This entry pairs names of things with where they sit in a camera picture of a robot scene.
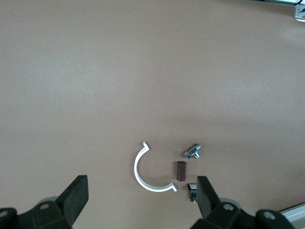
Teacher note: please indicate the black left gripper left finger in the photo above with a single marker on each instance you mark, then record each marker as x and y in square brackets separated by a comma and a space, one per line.
[74, 198]

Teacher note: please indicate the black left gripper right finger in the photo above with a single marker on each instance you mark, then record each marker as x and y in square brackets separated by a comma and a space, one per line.
[207, 198]

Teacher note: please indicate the brown cylinder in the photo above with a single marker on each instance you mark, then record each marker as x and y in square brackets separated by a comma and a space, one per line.
[181, 171]

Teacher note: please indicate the chrome tee fitting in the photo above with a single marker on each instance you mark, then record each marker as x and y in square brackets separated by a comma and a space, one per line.
[191, 151]

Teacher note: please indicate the black white rectangular switch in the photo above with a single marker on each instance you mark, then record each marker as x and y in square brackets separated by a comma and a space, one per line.
[192, 187]

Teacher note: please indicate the aluminium profile rail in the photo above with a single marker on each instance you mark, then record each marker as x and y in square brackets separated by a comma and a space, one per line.
[295, 214]

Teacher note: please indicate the grey corner bracket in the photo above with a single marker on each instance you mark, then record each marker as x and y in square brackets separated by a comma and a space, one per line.
[299, 13]

